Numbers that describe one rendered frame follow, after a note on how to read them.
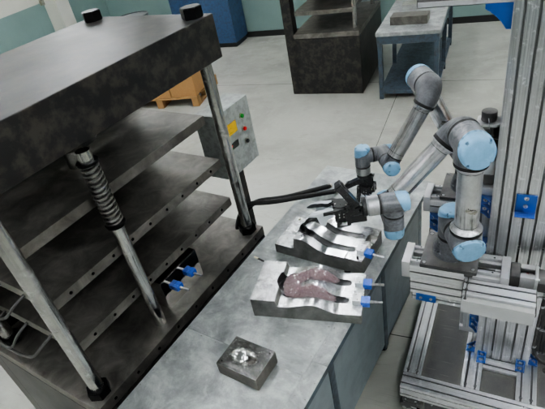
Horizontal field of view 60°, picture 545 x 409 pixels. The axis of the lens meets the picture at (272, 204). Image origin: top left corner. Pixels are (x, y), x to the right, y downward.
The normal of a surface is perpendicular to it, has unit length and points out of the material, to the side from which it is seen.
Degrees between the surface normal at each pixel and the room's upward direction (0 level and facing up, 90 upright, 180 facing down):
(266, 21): 90
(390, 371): 0
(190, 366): 0
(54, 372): 0
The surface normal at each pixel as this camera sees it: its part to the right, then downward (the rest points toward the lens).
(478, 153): 0.00, 0.46
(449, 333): -0.17, -0.80
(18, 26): 0.92, 0.08
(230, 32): -0.36, 0.59
